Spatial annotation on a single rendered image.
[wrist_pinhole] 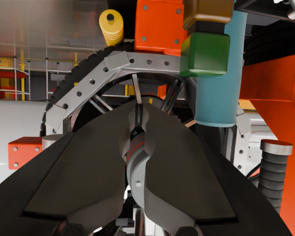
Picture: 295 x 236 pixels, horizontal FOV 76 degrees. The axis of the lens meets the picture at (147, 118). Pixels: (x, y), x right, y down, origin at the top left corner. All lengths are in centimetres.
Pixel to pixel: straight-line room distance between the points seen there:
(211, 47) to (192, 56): 2
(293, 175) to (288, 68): 37
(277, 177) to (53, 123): 47
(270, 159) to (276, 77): 54
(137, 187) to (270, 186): 22
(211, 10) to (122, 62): 31
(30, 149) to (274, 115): 83
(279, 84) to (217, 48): 66
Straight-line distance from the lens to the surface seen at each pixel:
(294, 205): 83
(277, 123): 87
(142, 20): 51
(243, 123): 58
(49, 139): 29
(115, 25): 52
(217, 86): 40
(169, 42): 50
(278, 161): 37
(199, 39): 20
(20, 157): 57
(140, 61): 49
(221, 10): 21
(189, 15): 22
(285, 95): 83
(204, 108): 41
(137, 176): 37
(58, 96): 60
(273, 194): 38
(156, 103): 106
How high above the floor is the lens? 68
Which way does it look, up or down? 7 degrees up
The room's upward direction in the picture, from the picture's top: 177 degrees counter-clockwise
